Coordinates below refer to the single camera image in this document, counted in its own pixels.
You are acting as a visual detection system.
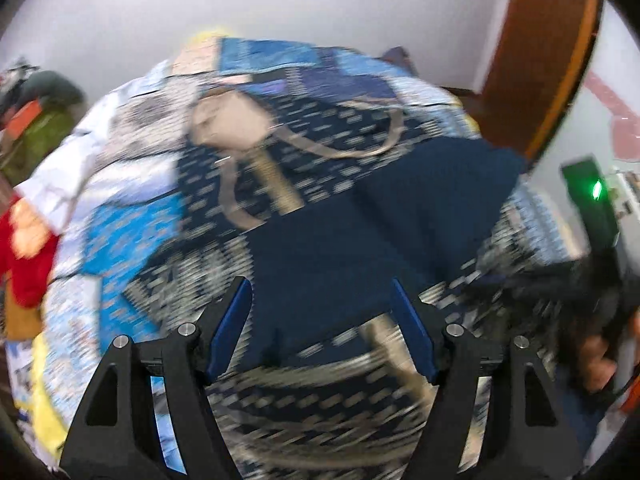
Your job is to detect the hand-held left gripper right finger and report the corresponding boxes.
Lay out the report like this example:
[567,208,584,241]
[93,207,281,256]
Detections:
[390,277,586,480]

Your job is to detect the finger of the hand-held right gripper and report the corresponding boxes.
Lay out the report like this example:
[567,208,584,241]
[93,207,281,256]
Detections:
[470,257,596,312]

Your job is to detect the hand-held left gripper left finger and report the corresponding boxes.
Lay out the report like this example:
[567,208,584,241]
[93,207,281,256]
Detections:
[59,276,253,480]

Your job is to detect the navy printed garment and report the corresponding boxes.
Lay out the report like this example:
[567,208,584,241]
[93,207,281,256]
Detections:
[125,87,531,480]

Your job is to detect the person's right hand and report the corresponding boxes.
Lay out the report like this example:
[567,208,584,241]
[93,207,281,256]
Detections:
[574,331,620,397]

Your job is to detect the patchwork printed bedsheet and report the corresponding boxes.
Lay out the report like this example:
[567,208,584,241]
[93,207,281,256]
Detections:
[15,30,591,471]

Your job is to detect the wooden door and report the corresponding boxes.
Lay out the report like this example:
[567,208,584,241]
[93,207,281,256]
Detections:
[479,0,602,162]

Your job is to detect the red cloth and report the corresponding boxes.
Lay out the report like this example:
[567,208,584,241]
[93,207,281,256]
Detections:
[0,200,62,311]

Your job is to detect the white cloth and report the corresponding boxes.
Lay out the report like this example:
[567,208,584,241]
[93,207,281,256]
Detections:
[15,95,173,231]

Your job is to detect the dark pillow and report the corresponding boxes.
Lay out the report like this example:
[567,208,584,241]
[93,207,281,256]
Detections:
[379,46,417,77]

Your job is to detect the grey cloth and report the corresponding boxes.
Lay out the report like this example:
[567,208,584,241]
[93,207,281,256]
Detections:
[19,71,85,111]

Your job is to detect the floral printed cloth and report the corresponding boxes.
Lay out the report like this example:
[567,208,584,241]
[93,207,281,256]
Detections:
[0,59,32,111]

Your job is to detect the pink wall sticker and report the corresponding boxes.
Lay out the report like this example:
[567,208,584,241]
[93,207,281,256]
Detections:
[584,69,640,162]

